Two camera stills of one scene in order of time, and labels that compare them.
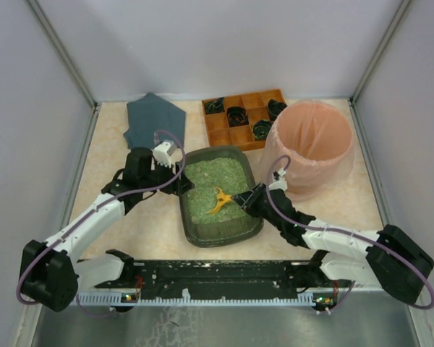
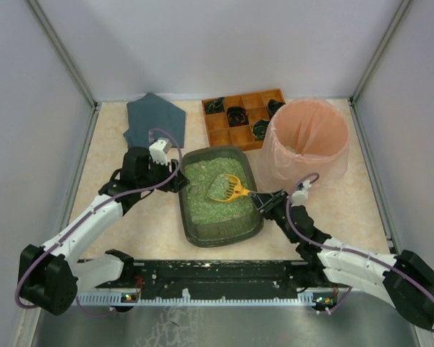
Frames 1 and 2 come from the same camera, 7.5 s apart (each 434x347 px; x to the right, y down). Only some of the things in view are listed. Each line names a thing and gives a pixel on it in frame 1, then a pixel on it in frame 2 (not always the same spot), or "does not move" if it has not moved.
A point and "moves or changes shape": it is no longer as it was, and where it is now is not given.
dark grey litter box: (210, 215) does not move
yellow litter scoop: (221, 199) moves or changes shape
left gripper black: (177, 179) does not move
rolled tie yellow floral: (260, 129) does not move
